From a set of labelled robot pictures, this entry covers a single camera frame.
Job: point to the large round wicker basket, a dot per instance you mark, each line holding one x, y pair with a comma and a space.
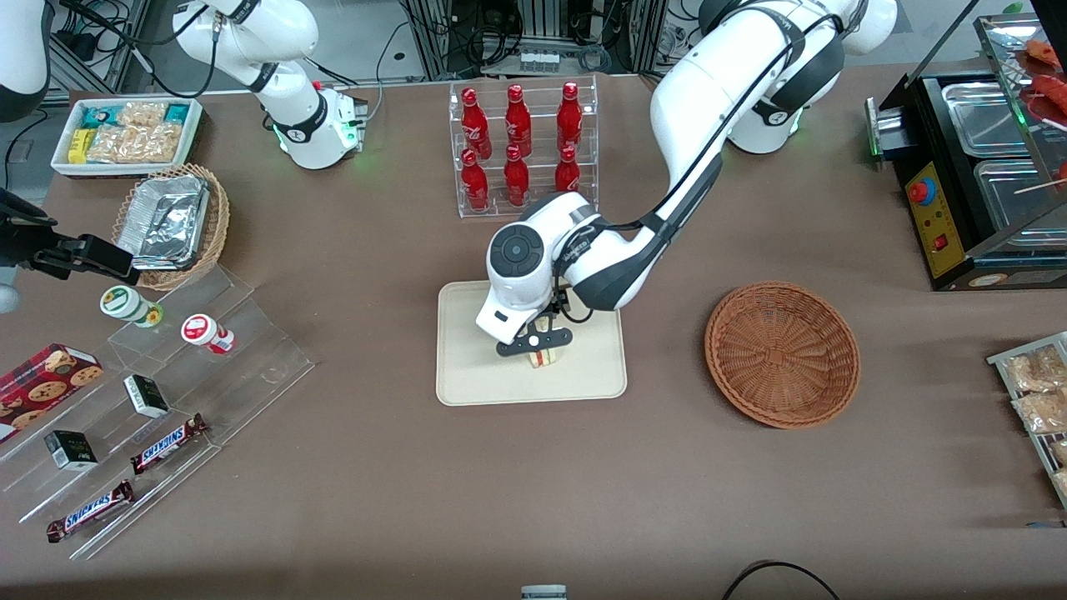
779, 358

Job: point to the clear bagged pastry snack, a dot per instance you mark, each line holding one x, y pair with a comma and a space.
1062, 483
1060, 452
1038, 371
1042, 411

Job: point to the black hot food warmer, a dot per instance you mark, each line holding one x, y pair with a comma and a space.
959, 267

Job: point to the stacked aluminium foil trays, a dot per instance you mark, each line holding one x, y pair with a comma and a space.
162, 221

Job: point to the steel food pan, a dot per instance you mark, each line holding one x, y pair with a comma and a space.
1013, 204
984, 117

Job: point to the clear rice cracker bag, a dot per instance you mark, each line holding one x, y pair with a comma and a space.
143, 113
137, 144

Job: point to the grey metal clamp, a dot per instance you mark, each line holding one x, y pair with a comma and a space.
543, 592

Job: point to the wooden skewer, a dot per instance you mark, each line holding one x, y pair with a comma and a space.
1042, 187

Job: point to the green lid yogurt cup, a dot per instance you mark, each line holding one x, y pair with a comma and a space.
125, 302

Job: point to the dark blue flat object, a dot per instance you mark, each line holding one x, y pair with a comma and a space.
1046, 525

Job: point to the white rectangular snack bin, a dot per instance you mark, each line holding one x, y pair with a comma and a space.
62, 162

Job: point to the red lid yogurt cup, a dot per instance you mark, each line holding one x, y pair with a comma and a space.
200, 329

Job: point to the small wicker basket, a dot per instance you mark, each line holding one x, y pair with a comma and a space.
218, 225

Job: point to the teal snack packet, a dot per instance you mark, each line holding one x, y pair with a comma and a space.
177, 112
100, 117

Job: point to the clear acrylic bottle rack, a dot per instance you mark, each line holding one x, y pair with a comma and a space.
542, 108

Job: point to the clear acrylic step shelf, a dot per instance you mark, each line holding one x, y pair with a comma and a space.
250, 367

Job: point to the Snickers chocolate bar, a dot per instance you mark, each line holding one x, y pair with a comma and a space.
90, 511
167, 444

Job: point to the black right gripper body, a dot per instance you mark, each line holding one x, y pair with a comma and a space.
33, 245

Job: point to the white connector block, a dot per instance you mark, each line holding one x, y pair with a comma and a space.
539, 61

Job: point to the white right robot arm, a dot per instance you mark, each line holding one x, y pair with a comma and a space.
292, 125

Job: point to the red chocolate cookie box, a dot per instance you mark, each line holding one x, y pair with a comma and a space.
42, 387

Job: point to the red cola bottle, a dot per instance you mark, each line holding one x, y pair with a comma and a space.
475, 187
518, 125
568, 175
517, 179
476, 125
570, 121

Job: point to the small black carton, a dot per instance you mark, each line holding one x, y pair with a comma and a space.
146, 396
71, 450

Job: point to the yellow snack packet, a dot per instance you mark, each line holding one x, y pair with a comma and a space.
80, 147

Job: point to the grey metal shelf frame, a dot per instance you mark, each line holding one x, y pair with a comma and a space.
117, 42

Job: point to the aluminium profile frame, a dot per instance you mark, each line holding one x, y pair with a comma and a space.
542, 25

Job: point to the triangular sandwich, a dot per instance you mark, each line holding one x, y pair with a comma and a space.
543, 360

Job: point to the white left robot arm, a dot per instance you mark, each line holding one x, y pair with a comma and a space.
708, 92

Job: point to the cream plastic serving tray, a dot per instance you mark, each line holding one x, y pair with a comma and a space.
467, 367

